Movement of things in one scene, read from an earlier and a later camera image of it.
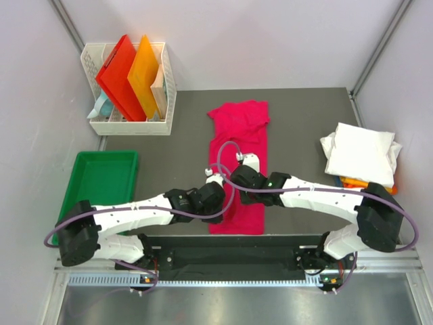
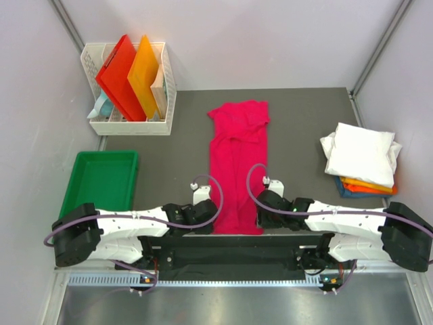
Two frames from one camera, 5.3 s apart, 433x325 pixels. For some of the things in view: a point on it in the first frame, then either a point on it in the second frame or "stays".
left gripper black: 214,221 → 206,229
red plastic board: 112,78 stays
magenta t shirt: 238,128 stays
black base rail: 176,253 stays
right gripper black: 245,200 → 262,221
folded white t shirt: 361,154 stays
